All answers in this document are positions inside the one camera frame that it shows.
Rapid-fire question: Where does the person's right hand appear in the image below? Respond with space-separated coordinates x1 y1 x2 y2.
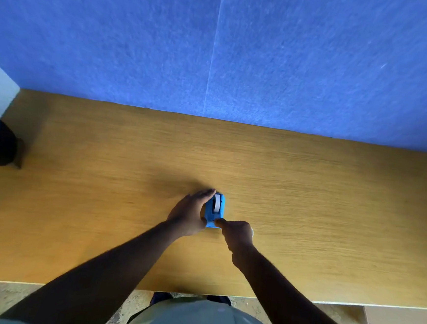
213 218 255 255

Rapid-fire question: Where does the person's left hand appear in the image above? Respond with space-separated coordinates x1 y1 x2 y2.
165 185 216 240

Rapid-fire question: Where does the blue tape dispenser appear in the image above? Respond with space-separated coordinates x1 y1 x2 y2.
202 191 227 229

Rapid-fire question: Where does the person's right forearm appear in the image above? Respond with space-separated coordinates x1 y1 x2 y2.
226 243 376 324

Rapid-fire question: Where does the person's left forearm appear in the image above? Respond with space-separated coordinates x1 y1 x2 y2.
0 207 183 324

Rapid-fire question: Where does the person's light green shirt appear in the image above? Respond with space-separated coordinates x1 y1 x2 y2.
0 283 291 324

